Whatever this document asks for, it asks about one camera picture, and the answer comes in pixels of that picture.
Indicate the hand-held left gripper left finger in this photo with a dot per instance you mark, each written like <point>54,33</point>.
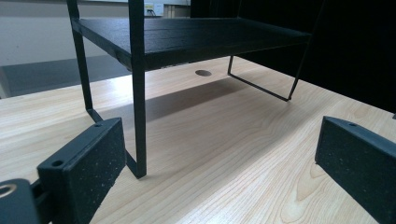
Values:
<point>84,168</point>

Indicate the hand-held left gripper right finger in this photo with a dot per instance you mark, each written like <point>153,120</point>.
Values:
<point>361,161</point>

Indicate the black two-tier shelf rack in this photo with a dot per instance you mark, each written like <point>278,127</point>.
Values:
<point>186,37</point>

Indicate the dark curtain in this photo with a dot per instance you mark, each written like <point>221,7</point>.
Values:
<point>351,62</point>

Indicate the white wall outlet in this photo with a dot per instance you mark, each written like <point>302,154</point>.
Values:
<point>152,8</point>

